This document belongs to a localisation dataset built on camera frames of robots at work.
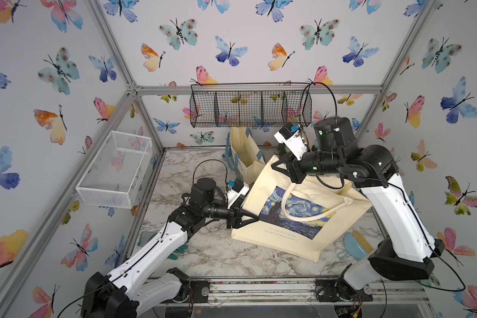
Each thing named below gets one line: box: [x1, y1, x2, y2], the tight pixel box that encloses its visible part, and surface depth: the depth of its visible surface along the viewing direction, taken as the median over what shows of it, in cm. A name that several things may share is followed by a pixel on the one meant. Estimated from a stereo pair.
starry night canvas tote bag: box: [231, 155, 373, 262], surface depth 66 cm
